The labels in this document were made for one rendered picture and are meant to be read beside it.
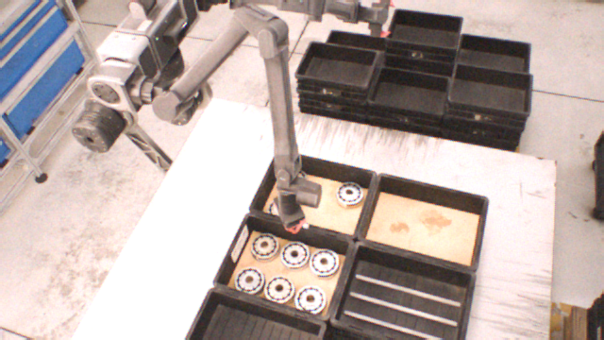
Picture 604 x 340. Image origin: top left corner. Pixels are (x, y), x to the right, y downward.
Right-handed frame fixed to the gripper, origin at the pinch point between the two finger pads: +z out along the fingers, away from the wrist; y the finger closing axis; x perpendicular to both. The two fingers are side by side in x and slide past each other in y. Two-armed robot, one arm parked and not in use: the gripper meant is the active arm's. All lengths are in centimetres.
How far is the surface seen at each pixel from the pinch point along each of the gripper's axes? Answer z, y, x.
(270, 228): 18.5, 12.8, 4.2
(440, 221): 23, -9, -53
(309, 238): 18.2, 2.8, -6.4
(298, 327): 21.6, -23.6, 9.4
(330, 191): 23.2, 20.8, -23.5
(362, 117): 69, 87, -74
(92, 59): 78, 224, 56
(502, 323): 35, -47, -55
